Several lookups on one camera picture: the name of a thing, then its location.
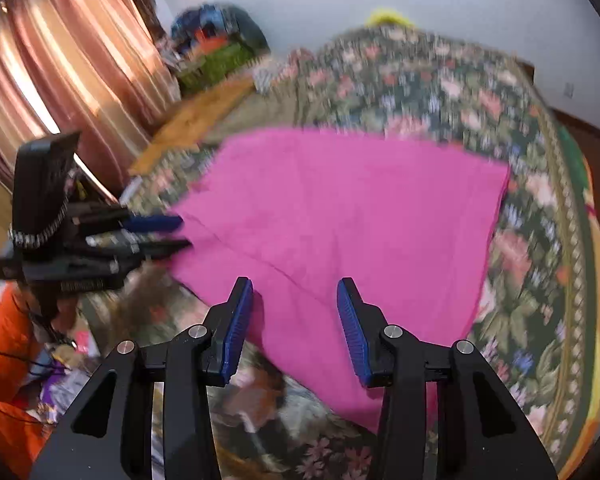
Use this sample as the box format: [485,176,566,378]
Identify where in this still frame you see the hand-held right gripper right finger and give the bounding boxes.
[336,277,561,480]

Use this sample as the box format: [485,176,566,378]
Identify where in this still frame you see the pink striped curtain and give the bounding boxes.
[0,0,183,196]

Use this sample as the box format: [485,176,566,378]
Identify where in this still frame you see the yellow cloth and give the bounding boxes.
[365,7,417,28]

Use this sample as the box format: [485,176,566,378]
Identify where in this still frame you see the pink pants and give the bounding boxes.
[167,127,512,435]

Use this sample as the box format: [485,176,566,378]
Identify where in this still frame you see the floral blanket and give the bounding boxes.
[45,27,600,480]

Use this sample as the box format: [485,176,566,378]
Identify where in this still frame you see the wooden board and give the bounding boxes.
[129,79,257,176]

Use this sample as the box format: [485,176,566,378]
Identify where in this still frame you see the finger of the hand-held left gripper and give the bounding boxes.
[72,213,184,235]
[87,239,193,266]

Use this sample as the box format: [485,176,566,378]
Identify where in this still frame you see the orange clothing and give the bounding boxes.
[0,282,53,480]

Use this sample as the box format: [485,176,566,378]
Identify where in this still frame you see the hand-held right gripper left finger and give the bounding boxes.
[30,276,255,480]

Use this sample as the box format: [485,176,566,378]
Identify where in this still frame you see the pile of colourful clothes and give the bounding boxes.
[157,2,272,95]

